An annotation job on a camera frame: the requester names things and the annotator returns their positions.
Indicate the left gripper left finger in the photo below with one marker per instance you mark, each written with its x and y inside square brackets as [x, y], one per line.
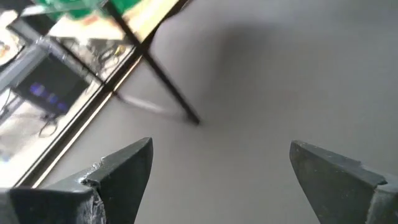
[93, 199]

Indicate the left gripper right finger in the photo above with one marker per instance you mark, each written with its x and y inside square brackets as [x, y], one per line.
[345, 193]

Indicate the black electronic box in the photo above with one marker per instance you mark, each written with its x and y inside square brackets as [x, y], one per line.
[53, 84]

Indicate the grey metal beam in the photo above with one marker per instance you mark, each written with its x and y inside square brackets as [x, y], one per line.
[21, 67]

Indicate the black table frame rail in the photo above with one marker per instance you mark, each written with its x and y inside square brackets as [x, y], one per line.
[104, 90]

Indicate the wooden shelf with black frame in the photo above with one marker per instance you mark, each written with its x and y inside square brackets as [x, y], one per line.
[149, 17]

